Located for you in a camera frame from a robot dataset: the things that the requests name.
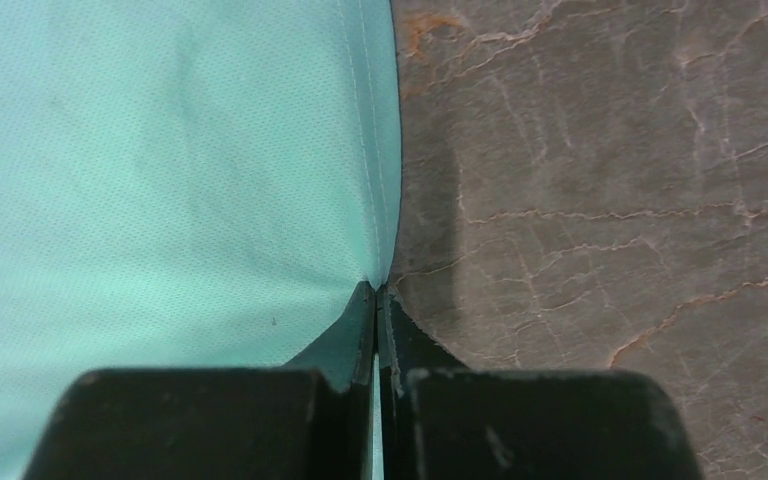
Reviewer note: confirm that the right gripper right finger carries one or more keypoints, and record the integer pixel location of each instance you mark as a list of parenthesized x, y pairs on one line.
[(443, 420)]

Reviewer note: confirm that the teal t-shirt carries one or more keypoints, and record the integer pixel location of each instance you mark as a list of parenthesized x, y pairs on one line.
[(185, 183)]

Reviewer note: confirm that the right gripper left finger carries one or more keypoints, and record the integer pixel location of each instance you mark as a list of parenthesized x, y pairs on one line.
[(310, 418)]

